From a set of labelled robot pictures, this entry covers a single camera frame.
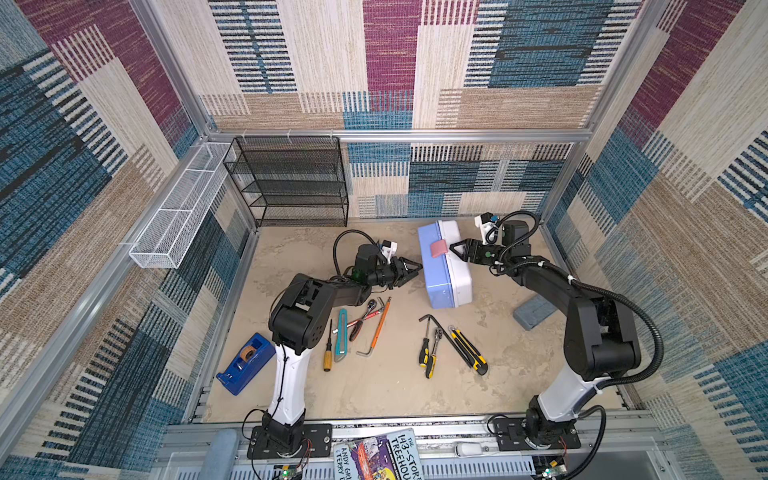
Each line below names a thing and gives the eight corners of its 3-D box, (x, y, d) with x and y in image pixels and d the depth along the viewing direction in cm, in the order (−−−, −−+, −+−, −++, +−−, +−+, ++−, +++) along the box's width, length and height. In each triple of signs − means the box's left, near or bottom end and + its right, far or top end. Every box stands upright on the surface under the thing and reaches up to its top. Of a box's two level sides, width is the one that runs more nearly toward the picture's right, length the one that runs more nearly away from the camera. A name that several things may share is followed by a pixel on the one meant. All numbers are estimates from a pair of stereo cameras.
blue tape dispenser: (225, 386, 84) (212, 378, 79) (262, 341, 93) (254, 331, 87) (241, 399, 82) (230, 391, 77) (279, 352, 91) (271, 342, 85)
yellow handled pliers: (424, 377, 85) (425, 374, 83) (435, 329, 94) (435, 326, 92) (433, 379, 85) (433, 377, 83) (442, 331, 94) (443, 328, 92)
